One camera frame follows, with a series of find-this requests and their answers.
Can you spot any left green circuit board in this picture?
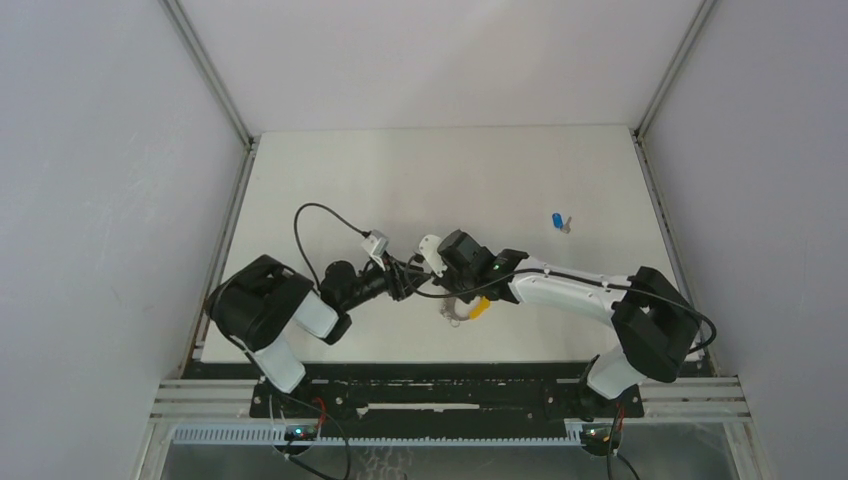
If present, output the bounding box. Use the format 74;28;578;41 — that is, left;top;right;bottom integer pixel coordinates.
284;425;320;443

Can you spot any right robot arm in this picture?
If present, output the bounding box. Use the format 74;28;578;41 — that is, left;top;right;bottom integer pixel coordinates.
418;230;703;416

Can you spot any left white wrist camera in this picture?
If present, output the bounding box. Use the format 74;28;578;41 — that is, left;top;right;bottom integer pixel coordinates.
361;230;389;271

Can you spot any black camera cable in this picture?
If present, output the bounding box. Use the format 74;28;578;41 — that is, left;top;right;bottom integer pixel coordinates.
205;202;371;333
404;254;718;356

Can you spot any blue tagged key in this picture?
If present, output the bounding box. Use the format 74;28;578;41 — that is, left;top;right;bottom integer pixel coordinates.
552;212;573;234

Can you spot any green circuit board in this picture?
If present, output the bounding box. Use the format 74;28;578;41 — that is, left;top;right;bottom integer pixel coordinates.
579;424;622;457
284;425;320;443

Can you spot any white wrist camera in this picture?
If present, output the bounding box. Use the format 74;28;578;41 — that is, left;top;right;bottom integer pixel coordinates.
361;230;389;271
418;234;447;277

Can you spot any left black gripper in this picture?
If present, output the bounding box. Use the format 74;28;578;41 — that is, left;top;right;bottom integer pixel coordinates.
341;251;430;312

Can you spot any right green circuit board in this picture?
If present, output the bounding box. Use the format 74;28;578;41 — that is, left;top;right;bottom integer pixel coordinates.
579;424;622;457

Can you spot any right black camera cable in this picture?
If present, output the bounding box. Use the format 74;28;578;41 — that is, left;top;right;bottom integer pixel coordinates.
404;254;718;356

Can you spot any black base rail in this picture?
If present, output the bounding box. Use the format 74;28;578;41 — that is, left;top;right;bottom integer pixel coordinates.
249;361;645;440

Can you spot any left black camera cable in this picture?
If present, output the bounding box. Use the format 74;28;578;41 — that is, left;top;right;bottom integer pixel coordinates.
205;202;371;333

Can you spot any metal key organizer ring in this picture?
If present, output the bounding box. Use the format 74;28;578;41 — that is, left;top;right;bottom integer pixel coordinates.
437;294;493;329

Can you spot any white slotted cable duct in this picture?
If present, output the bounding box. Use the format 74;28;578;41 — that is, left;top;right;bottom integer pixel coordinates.
170;423;584;448

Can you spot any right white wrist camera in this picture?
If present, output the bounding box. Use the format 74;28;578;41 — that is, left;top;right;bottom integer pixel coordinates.
418;234;447;277

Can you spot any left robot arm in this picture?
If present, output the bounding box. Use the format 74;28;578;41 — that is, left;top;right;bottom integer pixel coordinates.
203;255;430;417

